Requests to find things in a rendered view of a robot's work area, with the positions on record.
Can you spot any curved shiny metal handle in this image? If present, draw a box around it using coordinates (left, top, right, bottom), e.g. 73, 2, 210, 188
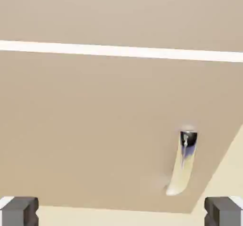
165, 131, 198, 197

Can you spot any tan cabinet door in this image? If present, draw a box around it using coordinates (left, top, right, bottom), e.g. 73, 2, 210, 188
0, 0, 243, 53
0, 50, 243, 214

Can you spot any cream cabinet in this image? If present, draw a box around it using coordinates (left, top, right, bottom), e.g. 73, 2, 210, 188
0, 0, 243, 226

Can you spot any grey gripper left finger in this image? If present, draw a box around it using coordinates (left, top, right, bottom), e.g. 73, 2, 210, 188
0, 196, 40, 226

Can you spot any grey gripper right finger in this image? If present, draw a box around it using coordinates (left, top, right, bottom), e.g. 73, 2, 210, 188
204, 196, 243, 226

